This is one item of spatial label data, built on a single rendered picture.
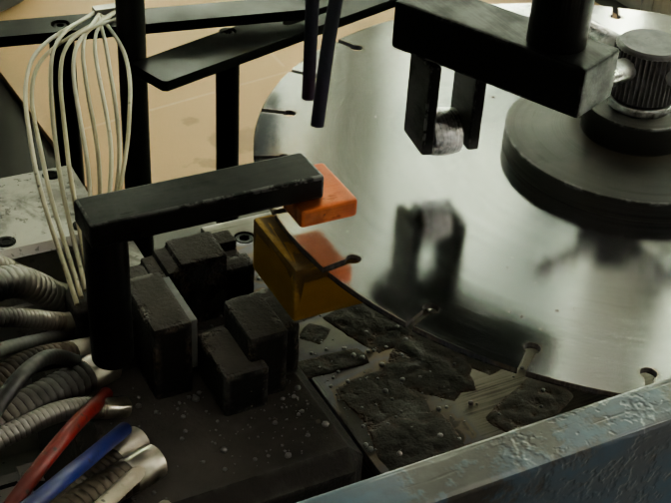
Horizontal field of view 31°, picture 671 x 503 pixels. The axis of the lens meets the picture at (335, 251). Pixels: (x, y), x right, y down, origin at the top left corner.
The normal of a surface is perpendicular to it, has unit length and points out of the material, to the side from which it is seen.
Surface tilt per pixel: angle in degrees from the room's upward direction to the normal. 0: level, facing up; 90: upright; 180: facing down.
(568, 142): 5
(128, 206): 0
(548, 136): 5
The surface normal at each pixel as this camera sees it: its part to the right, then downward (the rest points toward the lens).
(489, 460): 0.05, -0.82
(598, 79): 0.77, 0.40
